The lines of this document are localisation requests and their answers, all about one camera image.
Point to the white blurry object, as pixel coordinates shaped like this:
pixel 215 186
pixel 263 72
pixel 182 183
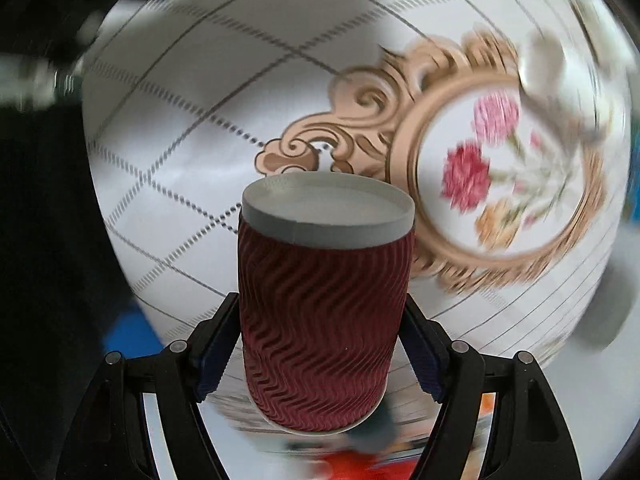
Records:
pixel 542 67

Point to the red orange object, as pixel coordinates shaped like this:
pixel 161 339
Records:
pixel 365 466

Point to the white floral tablecloth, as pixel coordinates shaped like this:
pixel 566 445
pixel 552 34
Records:
pixel 200 85

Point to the dark red ribbed cup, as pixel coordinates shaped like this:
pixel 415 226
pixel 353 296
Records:
pixel 320 310

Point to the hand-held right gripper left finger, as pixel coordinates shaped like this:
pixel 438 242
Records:
pixel 216 356

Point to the blue object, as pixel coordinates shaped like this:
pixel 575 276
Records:
pixel 135 332

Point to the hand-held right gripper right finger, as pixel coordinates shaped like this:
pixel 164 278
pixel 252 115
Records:
pixel 426 360

